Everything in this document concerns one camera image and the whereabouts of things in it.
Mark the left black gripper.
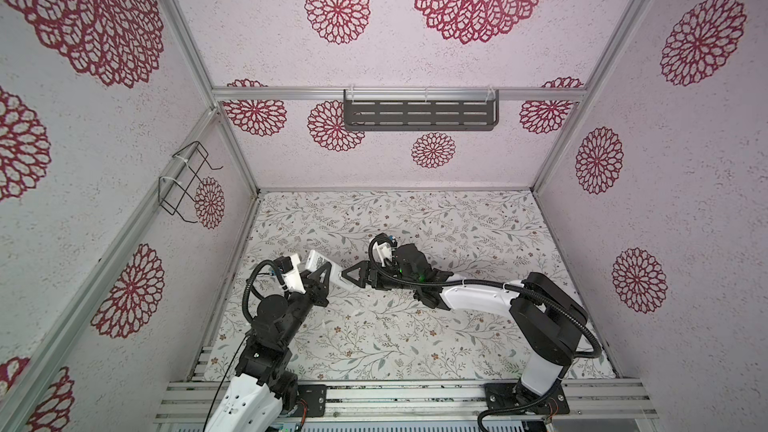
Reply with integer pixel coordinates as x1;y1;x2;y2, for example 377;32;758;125
279;261;329;347

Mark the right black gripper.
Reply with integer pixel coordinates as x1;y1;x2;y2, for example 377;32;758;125
344;260;421;293

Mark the white remote control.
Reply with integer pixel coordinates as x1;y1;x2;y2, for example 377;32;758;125
304;250;356;291

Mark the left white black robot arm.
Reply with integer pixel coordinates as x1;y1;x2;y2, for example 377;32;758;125
204;256;334;431

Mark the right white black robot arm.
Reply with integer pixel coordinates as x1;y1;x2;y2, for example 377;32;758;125
331;235;602;403

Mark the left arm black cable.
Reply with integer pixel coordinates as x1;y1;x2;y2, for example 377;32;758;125
241;259;283;324

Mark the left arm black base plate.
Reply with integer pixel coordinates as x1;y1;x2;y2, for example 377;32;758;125
280;384;328;419

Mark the black wire wall basket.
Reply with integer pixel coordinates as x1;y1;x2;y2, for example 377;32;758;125
157;141;225;230

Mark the grey slotted wall shelf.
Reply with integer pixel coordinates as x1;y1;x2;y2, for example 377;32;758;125
342;90;499;132

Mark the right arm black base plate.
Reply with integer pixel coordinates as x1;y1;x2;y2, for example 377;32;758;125
484;382;570;416

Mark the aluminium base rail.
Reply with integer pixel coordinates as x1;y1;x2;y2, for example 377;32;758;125
153;379;659;424

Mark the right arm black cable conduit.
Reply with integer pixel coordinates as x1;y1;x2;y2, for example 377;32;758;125
367;232;603;361

